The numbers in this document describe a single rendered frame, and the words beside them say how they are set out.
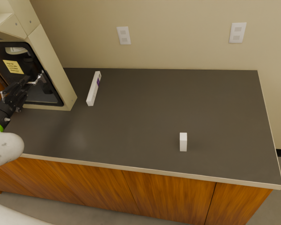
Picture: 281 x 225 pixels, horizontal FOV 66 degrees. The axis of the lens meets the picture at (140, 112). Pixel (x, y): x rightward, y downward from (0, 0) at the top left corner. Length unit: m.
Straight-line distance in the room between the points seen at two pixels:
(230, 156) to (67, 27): 1.17
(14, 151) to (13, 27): 0.47
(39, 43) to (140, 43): 0.58
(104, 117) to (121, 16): 0.57
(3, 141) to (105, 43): 0.86
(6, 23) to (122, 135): 0.66
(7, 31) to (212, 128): 0.95
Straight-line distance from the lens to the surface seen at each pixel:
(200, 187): 1.15
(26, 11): 1.09
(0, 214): 0.51
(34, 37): 1.10
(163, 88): 1.29
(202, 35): 1.33
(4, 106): 1.08
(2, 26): 0.98
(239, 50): 1.40
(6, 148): 0.89
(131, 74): 1.43
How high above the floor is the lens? 1.81
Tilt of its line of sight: 48 degrees down
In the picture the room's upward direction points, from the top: 12 degrees counter-clockwise
